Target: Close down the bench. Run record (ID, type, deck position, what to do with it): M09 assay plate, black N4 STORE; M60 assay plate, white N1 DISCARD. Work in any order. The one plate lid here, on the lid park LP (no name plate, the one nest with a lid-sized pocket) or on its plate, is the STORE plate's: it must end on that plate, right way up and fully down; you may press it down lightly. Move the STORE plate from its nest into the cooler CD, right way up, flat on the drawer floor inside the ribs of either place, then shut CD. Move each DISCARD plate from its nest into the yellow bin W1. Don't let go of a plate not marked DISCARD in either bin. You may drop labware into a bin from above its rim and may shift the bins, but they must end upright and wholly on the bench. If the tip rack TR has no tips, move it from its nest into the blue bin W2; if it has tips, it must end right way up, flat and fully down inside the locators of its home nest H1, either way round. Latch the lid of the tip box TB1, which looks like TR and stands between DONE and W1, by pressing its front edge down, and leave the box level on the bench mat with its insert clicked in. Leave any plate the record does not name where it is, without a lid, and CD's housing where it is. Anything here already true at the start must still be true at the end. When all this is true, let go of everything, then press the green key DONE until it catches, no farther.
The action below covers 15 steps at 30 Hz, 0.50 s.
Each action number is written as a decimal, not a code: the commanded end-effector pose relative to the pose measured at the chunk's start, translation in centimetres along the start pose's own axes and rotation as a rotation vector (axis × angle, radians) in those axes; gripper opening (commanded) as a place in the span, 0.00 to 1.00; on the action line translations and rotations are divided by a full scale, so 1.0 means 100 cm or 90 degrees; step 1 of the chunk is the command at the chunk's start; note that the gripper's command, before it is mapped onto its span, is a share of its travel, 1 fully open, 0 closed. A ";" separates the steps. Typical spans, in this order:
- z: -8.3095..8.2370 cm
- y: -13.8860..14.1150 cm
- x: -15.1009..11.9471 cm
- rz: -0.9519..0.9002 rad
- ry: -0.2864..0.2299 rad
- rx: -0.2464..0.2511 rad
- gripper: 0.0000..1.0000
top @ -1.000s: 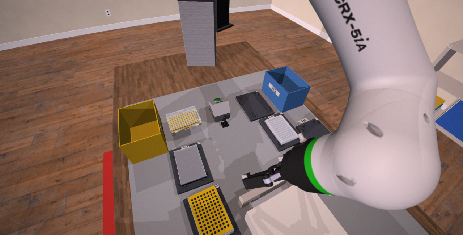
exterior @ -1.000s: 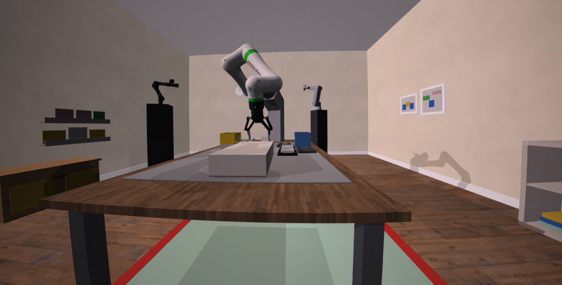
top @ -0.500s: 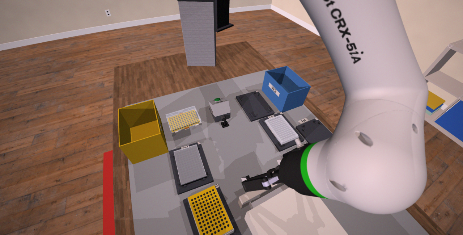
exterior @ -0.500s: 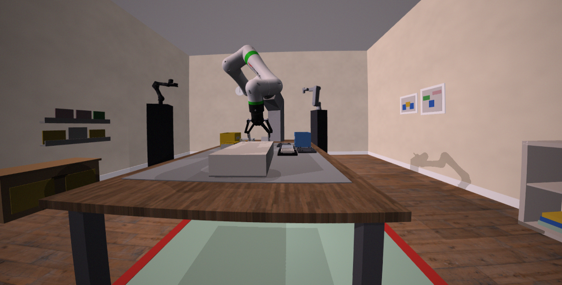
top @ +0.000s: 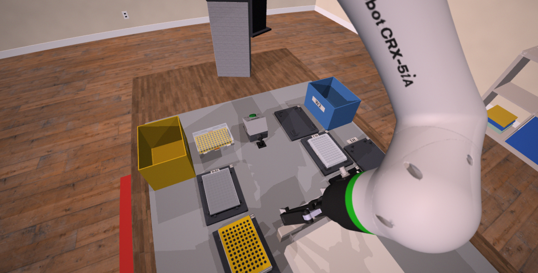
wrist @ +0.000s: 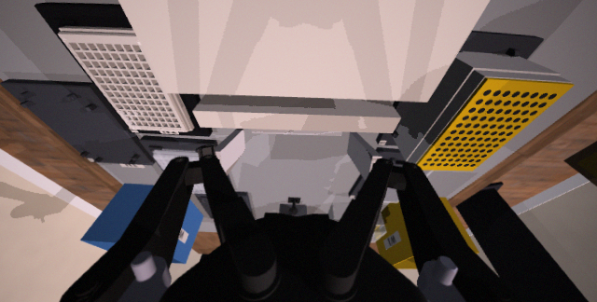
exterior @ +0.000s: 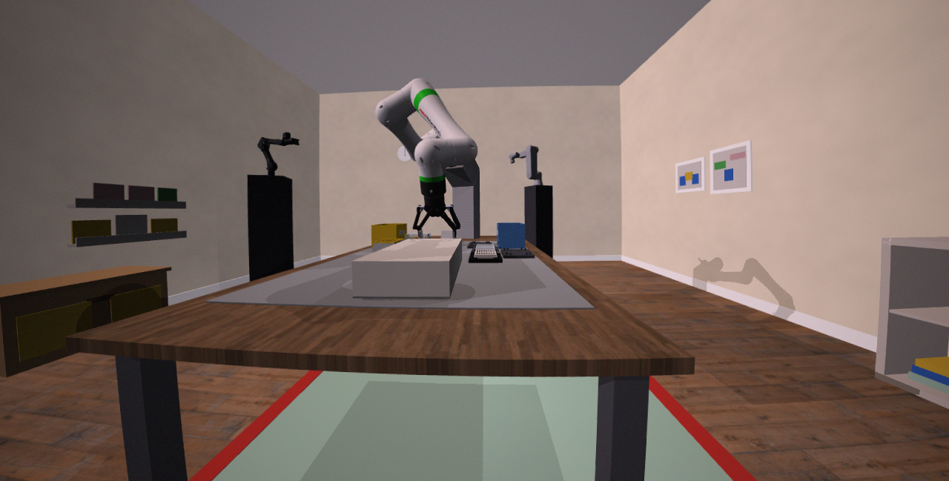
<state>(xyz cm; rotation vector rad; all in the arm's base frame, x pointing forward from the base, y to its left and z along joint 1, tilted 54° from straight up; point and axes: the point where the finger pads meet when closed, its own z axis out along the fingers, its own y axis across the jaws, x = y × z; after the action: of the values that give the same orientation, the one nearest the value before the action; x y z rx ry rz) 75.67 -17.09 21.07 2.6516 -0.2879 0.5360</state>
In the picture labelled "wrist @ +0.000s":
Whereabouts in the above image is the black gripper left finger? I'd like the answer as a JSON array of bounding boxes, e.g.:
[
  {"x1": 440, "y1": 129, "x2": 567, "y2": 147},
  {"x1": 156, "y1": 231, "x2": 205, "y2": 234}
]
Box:
[{"x1": 60, "y1": 129, "x2": 276, "y2": 302}]

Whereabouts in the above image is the blue open-top bin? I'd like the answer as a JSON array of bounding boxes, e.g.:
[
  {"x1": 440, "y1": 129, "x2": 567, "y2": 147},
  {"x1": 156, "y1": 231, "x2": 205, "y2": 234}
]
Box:
[{"x1": 81, "y1": 184, "x2": 203, "y2": 264}]

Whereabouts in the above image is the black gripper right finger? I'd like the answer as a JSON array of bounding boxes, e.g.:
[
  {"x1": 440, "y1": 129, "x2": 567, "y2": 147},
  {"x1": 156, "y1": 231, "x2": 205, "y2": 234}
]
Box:
[{"x1": 317, "y1": 132, "x2": 521, "y2": 302}]

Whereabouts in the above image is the yellow open-top bin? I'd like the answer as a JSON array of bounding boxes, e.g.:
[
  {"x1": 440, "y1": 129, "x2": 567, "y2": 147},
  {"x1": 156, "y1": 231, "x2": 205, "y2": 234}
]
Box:
[{"x1": 376, "y1": 198, "x2": 479, "y2": 269}]

